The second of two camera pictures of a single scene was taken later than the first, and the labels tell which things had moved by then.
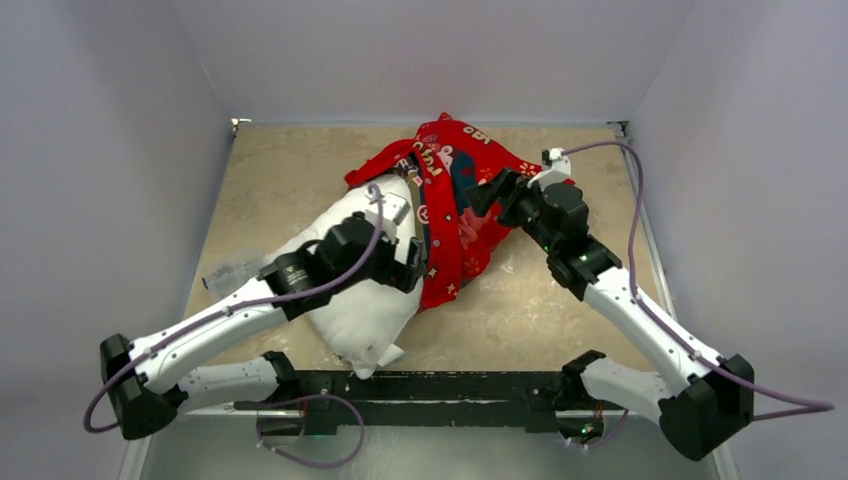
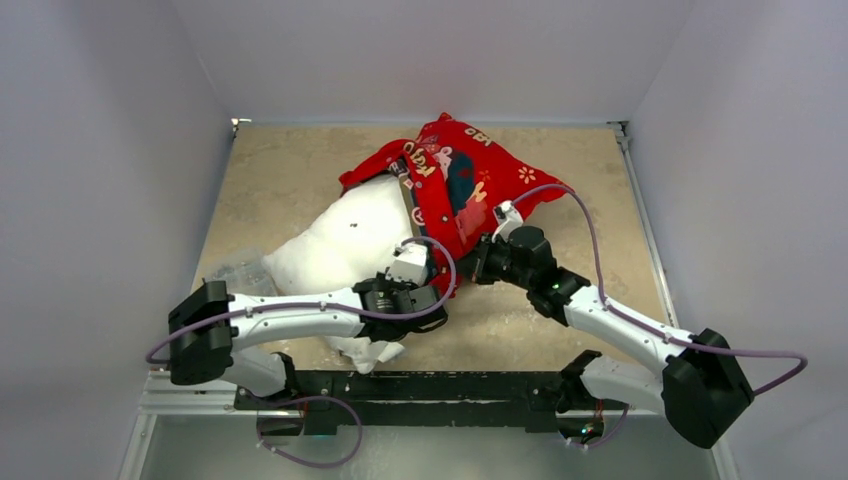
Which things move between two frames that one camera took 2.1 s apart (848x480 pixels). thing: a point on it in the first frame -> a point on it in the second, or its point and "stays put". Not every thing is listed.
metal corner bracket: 236,121 stays put
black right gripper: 508,201 -> 482,266
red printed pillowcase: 448,157 stays put
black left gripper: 397,274 -> 404,285
